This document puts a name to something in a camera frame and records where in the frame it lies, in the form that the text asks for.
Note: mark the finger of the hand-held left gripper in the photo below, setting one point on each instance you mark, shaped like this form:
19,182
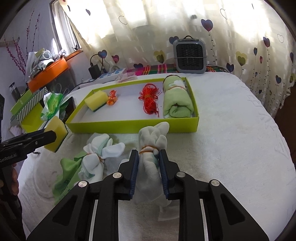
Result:
34,139

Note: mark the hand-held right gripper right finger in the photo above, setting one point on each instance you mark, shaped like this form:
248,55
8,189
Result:
164,176

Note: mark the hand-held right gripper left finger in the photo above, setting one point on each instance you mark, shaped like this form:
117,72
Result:
134,176

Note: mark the yellow sponge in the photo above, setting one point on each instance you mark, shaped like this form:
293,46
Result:
96,100
57,122

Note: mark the white sock bundle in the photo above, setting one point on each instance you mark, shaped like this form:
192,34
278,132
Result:
92,162
148,139

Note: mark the lime green cardboard box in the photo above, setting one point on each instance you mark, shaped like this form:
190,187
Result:
129,127

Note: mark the green towel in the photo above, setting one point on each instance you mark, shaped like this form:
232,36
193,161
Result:
175,104

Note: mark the person's left hand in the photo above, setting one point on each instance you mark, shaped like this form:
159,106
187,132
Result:
14,183

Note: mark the green striped box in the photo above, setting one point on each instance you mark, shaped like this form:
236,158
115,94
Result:
30,120

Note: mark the green tissue pack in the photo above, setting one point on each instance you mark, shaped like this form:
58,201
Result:
53,104

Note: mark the black smartphone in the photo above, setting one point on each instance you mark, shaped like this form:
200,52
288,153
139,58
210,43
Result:
70,107

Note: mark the dark glass jar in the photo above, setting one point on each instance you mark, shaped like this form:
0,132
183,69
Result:
14,92

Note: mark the orange shelf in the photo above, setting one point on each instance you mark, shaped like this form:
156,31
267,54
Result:
48,74

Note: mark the pile of white packages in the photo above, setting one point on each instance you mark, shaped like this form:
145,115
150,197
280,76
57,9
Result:
44,58

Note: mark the pink blossom branches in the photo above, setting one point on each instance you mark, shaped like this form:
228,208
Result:
16,58

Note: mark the black power adapter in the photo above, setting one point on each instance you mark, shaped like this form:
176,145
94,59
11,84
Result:
94,72

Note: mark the pink patterned packet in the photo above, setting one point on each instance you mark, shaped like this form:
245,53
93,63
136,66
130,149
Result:
126,77

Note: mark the white power strip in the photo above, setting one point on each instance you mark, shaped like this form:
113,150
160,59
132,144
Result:
111,74

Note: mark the plaid cloth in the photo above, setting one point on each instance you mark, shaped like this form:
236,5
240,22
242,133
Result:
157,69

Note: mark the window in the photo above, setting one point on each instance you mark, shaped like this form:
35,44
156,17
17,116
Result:
67,27

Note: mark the grey fan heater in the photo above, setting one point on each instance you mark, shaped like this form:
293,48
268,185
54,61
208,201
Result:
189,55

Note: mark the wooden cabinet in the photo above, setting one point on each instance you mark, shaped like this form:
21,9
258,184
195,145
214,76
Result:
286,115

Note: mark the heart print curtain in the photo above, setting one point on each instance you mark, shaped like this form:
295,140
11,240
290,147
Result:
231,46

